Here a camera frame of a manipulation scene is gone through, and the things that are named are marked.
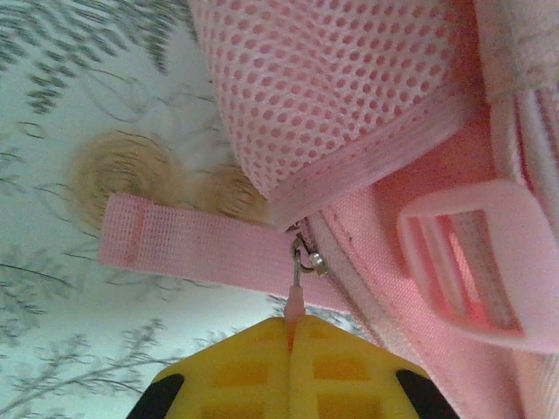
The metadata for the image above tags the pink student backpack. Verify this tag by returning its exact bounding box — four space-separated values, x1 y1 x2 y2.
96 0 559 419

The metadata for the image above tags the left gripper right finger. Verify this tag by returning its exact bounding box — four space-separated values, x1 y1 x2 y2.
290 316 462 419

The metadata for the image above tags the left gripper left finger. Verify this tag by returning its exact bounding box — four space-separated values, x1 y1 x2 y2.
129 316 293 419

